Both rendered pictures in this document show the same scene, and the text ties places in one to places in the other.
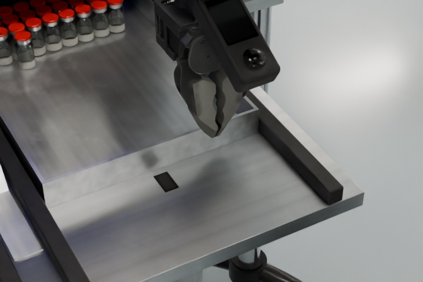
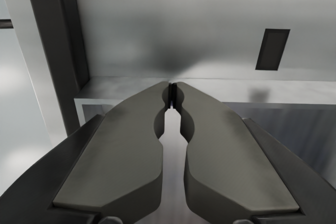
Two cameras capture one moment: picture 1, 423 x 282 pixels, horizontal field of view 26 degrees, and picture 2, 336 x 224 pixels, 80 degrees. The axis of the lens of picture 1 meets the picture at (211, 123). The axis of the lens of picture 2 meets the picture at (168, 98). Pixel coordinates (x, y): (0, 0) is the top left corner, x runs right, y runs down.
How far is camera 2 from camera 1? 0.91 m
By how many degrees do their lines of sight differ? 29
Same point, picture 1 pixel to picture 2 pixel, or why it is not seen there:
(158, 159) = (268, 87)
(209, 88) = (214, 166)
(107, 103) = not seen: hidden behind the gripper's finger
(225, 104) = (155, 112)
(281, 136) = (60, 27)
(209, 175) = (210, 28)
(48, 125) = not seen: hidden behind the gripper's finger
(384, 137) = (19, 126)
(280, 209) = not seen: outside the picture
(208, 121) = (200, 95)
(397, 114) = (8, 133)
